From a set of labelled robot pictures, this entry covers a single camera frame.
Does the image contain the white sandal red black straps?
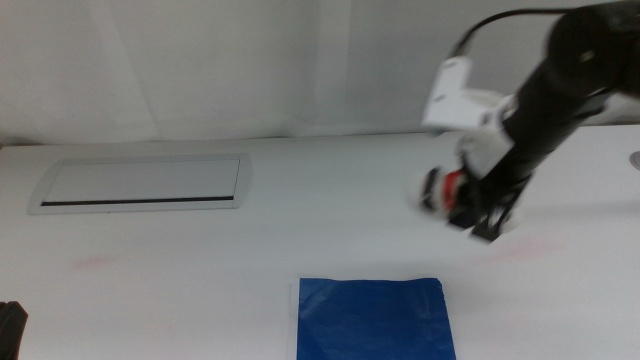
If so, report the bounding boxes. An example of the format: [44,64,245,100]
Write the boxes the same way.
[408,165,525,236]

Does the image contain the blue mat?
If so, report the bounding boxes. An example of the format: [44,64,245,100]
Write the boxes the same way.
[288,277,458,360]

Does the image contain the white backdrop curtain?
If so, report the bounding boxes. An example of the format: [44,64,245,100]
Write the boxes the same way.
[0,0,640,148]

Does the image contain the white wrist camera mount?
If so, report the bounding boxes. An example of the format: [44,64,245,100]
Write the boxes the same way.
[420,55,519,180]

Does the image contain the black camera cable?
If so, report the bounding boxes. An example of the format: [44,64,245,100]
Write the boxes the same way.
[449,6,574,59]

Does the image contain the silver table cable hatch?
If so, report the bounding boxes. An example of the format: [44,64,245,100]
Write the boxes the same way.
[27,153,254,217]

